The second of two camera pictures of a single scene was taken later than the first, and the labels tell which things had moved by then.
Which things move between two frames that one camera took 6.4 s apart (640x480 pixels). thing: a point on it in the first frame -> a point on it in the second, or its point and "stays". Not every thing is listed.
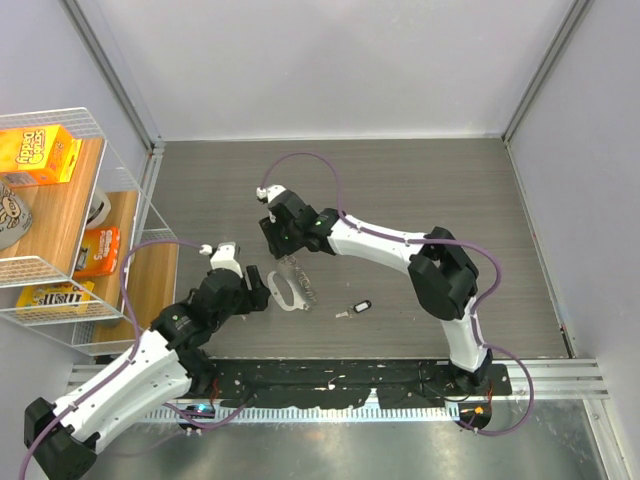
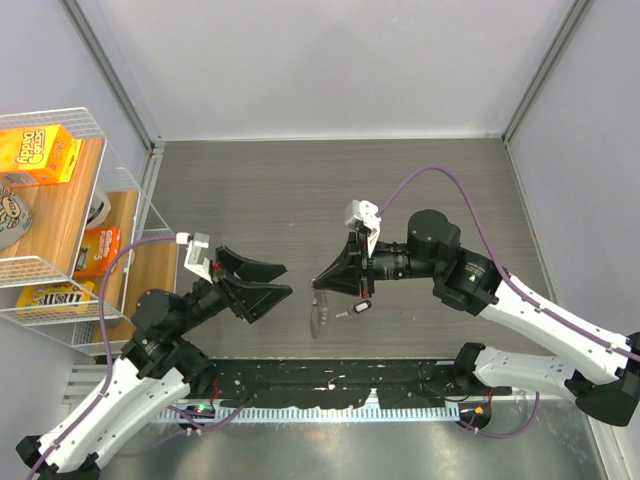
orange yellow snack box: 40,155 stays
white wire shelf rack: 75,251 stays
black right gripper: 279,249 -> 347,274
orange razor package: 99,251 stays
